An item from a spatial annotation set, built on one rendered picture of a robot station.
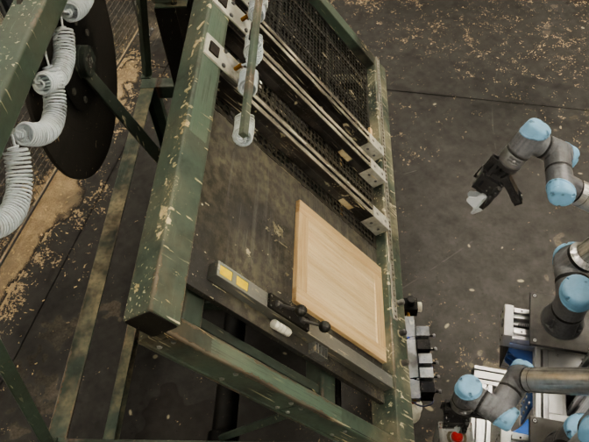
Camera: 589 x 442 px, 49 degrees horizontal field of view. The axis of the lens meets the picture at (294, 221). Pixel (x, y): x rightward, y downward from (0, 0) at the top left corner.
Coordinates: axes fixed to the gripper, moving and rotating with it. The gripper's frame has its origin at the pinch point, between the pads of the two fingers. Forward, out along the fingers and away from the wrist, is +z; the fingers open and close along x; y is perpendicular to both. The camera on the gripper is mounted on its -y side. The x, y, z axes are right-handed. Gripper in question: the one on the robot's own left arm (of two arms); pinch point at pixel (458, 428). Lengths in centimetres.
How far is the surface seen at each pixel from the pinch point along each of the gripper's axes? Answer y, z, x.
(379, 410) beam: 25.6, 15.8, -11.7
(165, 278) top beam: 83, -87, -3
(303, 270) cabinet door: 53, -30, -43
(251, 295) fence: 67, -54, -19
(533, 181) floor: -85, 101, -199
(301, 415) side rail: 52, -24, 6
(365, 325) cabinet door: 30.5, 1.7, -39.5
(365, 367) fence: 31.3, -3.5, -19.8
